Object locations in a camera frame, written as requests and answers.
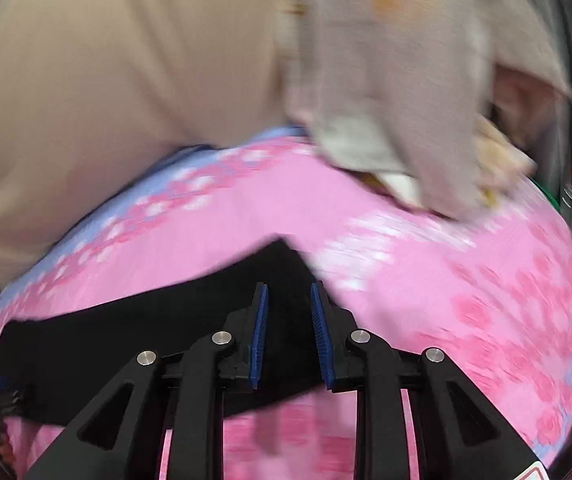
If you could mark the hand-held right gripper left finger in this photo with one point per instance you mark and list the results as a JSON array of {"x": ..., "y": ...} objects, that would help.
[{"x": 260, "y": 330}]

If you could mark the grey cloth with orange print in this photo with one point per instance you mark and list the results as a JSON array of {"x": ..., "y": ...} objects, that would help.
[{"x": 391, "y": 85}]

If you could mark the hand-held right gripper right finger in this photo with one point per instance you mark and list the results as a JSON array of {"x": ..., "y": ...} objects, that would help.
[{"x": 320, "y": 330}]

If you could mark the pink floral blanket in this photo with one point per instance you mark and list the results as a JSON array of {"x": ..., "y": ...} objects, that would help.
[{"x": 416, "y": 285}]

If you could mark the black pants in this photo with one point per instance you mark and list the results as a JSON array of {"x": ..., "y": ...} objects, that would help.
[{"x": 155, "y": 315}]

